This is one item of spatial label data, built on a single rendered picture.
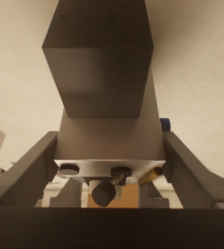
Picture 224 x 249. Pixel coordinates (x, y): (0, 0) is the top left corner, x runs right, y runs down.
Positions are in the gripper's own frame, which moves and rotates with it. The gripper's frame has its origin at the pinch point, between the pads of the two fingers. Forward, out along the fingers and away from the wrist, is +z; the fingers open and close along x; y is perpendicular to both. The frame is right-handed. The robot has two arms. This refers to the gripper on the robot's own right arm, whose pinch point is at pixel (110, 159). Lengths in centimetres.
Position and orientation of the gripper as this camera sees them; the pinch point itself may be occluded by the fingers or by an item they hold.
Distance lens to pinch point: 28.9
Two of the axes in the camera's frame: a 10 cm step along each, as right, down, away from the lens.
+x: -10.0, 0.0, 0.1
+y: -0.1, -5.4, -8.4
